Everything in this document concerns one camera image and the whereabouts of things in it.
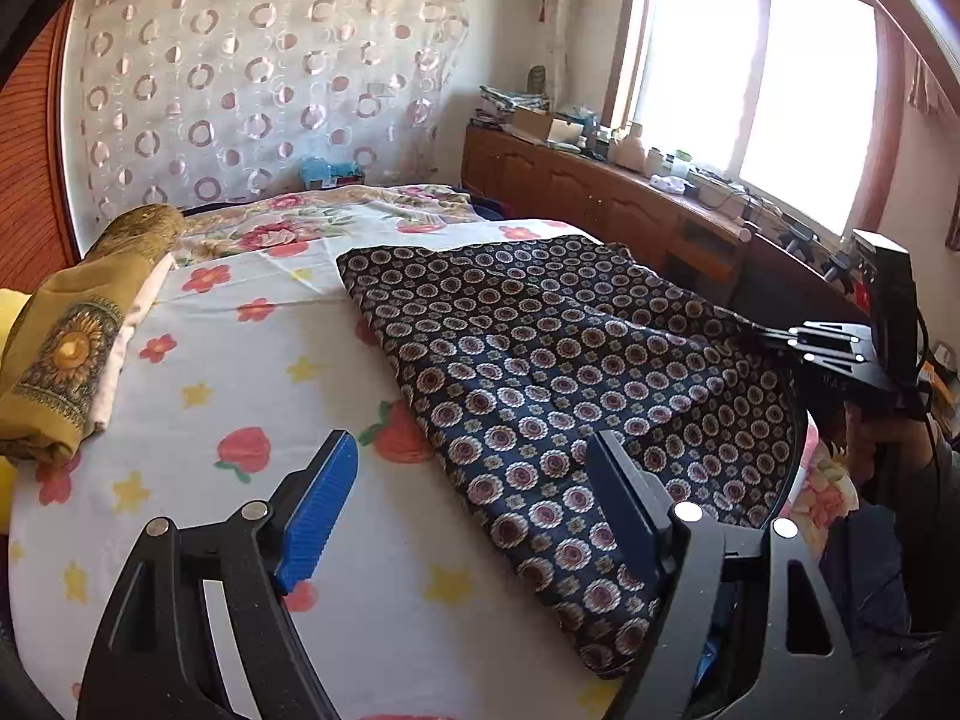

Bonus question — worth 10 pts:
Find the light blue box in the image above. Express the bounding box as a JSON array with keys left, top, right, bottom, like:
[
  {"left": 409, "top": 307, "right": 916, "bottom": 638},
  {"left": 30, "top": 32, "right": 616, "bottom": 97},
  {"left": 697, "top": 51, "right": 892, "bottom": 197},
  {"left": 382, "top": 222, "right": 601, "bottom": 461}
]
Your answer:
[{"left": 298, "top": 156, "right": 361, "bottom": 188}]

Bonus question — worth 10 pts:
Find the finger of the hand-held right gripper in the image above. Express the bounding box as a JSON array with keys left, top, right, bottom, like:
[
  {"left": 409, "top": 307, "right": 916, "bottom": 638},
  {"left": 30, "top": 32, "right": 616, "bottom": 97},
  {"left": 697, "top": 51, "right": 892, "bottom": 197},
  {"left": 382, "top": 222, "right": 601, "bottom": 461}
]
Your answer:
[
  {"left": 791, "top": 352, "right": 877, "bottom": 392},
  {"left": 756, "top": 319, "right": 875, "bottom": 355}
]

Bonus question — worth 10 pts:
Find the white fruit-print bed sheet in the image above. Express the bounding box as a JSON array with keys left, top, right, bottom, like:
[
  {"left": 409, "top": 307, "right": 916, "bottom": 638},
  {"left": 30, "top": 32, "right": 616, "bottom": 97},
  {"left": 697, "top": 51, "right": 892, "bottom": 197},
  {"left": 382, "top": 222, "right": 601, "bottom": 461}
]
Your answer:
[{"left": 7, "top": 217, "right": 623, "bottom": 720}]

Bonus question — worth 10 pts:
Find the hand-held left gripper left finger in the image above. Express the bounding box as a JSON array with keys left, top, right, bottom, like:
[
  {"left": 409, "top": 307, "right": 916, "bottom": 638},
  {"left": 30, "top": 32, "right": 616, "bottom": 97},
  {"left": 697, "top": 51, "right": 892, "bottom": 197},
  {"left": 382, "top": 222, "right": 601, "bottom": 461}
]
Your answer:
[{"left": 75, "top": 431, "right": 359, "bottom": 720}]

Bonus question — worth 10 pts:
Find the mustard sunflower-print cloth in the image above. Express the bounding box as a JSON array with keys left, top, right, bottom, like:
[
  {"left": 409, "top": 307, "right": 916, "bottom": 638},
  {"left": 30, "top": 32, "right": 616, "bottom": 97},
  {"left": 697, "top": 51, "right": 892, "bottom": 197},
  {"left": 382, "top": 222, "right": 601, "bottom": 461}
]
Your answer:
[{"left": 0, "top": 204, "right": 188, "bottom": 467}]

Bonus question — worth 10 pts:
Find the cardboard box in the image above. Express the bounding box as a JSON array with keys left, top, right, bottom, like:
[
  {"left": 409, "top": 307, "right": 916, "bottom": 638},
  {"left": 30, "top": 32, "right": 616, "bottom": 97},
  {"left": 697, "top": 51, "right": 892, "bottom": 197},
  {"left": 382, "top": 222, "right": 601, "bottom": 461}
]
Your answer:
[{"left": 510, "top": 105, "right": 575, "bottom": 143}]

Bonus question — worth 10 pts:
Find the floral blanket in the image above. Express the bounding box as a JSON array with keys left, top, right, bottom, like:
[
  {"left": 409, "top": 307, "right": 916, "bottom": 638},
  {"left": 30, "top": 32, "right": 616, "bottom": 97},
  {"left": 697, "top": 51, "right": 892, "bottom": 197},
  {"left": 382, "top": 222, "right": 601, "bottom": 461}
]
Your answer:
[{"left": 169, "top": 181, "right": 481, "bottom": 267}]

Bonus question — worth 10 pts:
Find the navy blue blanket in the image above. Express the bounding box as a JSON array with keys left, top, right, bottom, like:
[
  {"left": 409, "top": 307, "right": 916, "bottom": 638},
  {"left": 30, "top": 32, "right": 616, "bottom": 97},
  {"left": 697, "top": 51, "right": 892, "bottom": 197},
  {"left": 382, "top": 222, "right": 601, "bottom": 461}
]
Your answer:
[{"left": 465, "top": 196, "right": 518, "bottom": 223}]

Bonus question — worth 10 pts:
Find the wooden louvered wardrobe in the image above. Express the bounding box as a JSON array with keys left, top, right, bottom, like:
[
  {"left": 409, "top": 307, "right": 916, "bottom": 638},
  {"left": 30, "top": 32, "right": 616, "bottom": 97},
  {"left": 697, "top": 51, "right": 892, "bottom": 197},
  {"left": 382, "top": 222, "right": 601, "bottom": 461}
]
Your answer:
[{"left": 0, "top": 0, "right": 82, "bottom": 295}]

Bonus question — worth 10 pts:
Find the yellow pillow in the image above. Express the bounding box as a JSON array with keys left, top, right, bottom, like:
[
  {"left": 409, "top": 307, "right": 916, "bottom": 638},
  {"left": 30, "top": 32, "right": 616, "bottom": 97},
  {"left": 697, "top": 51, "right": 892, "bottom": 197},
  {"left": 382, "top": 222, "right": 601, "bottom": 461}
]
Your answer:
[{"left": 0, "top": 289, "right": 37, "bottom": 541}]

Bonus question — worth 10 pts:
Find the navy circle-patterned garment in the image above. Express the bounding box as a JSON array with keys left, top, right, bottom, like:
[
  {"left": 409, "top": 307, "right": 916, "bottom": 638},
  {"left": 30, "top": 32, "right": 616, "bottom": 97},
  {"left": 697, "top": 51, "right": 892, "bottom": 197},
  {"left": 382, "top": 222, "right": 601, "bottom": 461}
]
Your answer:
[{"left": 336, "top": 234, "right": 807, "bottom": 680}]

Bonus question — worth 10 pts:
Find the window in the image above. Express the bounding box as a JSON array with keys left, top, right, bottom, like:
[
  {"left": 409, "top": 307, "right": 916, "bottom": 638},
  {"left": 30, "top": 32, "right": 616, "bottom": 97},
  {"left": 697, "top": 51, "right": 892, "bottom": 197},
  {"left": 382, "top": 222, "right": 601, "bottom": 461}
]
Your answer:
[{"left": 600, "top": 0, "right": 905, "bottom": 245}]

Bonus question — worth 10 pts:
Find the sheer circle-patterned curtain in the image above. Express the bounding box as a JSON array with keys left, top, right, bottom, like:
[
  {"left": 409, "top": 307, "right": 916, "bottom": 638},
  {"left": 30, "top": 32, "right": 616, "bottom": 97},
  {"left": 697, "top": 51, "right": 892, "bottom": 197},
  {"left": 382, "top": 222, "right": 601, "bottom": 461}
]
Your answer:
[{"left": 64, "top": 0, "right": 472, "bottom": 224}]

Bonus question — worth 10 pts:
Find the stack of papers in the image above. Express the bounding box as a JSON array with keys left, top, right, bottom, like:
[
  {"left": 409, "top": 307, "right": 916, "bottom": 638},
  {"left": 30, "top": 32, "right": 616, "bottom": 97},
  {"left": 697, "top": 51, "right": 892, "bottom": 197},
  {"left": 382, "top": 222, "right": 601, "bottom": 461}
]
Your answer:
[{"left": 478, "top": 84, "right": 552, "bottom": 115}]

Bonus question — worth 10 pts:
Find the person's right hand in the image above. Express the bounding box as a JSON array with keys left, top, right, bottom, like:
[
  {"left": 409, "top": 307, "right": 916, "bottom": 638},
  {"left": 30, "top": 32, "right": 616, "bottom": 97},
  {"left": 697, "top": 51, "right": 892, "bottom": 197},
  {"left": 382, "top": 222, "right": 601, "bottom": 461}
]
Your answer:
[{"left": 838, "top": 401, "right": 912, "bottom": 492}]

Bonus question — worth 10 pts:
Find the long wooden cabinet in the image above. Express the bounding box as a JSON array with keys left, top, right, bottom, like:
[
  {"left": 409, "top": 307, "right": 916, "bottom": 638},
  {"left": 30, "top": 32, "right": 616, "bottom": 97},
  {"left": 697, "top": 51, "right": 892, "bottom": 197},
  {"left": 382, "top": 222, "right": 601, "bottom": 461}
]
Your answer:
[{"left": 459, "top": 122, "right": 875, "bottom": 320}]

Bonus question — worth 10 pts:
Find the person's dark clothing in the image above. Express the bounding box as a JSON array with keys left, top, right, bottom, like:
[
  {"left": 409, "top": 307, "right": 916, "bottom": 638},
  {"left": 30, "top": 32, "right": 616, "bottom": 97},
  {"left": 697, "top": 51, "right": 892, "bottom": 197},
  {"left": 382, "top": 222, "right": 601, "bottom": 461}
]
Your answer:
[{"left": 817, "top": 499, "right": 960, "bottom": 698}]

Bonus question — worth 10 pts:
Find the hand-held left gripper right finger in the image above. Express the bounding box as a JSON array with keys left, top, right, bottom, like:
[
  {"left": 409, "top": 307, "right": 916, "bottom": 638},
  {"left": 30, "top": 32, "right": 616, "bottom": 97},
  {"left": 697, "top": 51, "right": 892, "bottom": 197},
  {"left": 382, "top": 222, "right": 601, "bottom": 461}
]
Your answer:
[{"left": 586, "top": 429, "right": 875, "bottom": 720}]

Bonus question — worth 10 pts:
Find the white plastic bottle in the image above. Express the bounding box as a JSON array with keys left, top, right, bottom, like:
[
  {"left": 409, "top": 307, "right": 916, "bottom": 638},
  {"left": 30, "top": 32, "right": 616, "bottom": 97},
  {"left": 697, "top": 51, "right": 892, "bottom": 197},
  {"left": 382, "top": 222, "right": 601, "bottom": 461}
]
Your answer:
[{"left": 619, "top": 124, "right": 652, "bottom": 172}]

